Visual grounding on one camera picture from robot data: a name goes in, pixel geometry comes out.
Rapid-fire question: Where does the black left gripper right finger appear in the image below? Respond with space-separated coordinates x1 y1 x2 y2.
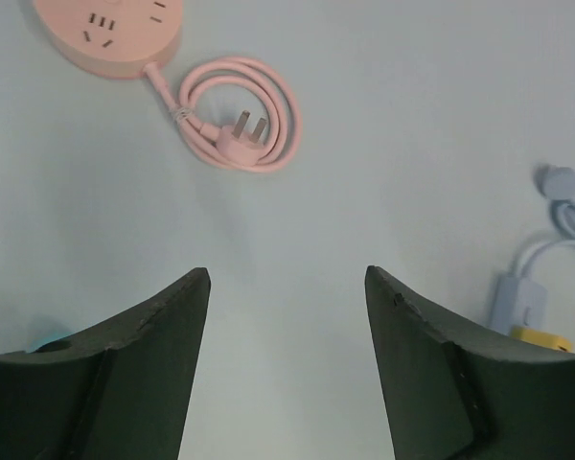
365 266 575 459

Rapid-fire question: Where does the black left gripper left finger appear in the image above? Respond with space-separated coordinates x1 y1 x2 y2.
0 268 210 459

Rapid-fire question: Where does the yellow plug adapter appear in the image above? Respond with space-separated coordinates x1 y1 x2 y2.
510 326 573 353

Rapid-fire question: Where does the teal triangular power strip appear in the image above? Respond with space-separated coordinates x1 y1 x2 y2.
25 315 73 353

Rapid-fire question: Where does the light blue power strip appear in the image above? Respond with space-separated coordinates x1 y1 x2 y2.
488 275 548 335

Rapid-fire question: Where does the pink round power strip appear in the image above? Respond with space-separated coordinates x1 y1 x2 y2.
33 0 184 79

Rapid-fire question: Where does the light blue power cable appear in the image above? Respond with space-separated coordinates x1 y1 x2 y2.
510 162 575 284

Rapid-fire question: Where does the pink coiled cable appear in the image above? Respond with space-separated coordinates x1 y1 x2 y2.
142 56 302 174

